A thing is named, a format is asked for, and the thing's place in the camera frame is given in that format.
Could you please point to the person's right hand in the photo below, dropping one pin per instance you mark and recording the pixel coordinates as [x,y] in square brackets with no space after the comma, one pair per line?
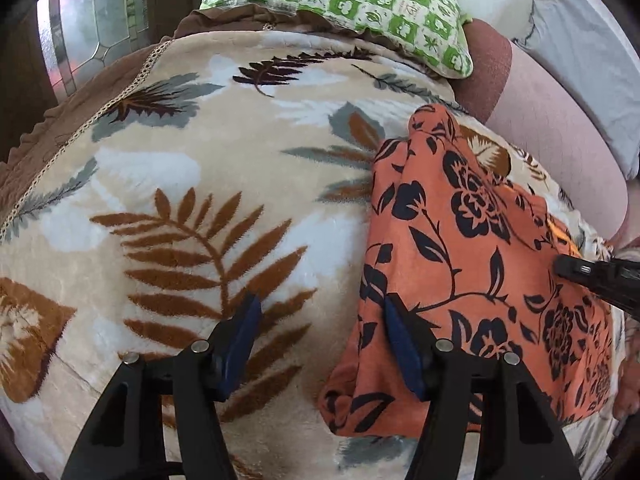
[629,375]

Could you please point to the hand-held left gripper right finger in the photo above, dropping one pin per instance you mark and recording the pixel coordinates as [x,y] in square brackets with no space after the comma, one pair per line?
[404,355]

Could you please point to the grey pillow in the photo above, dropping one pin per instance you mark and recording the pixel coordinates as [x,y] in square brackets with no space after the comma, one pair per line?
[585,45]

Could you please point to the green checked pillow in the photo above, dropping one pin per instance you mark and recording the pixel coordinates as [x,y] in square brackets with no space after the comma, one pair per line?
[350,0]

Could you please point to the orange floral blouse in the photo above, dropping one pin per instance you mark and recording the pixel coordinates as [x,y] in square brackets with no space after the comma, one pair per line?
[465,240]

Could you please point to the leaf print fleece blanket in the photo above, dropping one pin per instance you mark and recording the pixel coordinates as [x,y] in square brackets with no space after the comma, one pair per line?
[175,185]

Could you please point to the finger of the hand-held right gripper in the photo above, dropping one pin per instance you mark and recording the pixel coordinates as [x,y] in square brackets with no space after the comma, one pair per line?
[605,280]

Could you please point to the stained glass window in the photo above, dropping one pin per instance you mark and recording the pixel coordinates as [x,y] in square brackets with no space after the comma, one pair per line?
[95,20]

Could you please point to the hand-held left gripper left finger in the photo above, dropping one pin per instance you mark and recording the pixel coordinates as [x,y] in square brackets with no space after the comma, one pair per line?
[240,350]

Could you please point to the pink bolster cushion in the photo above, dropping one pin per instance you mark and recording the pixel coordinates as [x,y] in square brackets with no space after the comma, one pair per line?
[550,130]

